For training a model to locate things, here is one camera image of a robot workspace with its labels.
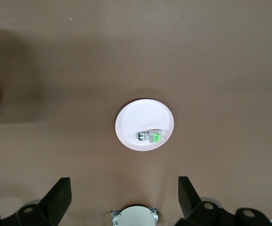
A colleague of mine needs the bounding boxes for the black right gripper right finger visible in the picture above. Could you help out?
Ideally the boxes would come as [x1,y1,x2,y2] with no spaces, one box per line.
[175,176,272,226]

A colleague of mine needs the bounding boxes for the pink round plate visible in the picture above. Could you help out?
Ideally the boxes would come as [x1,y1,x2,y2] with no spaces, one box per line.
[115,99,175,152]

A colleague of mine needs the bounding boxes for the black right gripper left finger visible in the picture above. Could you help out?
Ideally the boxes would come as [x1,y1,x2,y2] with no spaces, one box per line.
[0,178,72,226]

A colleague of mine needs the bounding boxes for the green push-button switch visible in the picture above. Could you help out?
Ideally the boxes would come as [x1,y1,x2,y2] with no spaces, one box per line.
[136,128,165,144]

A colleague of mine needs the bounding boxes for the brown table mat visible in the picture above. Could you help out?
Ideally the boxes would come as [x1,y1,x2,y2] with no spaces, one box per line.
[0,0,272,226]

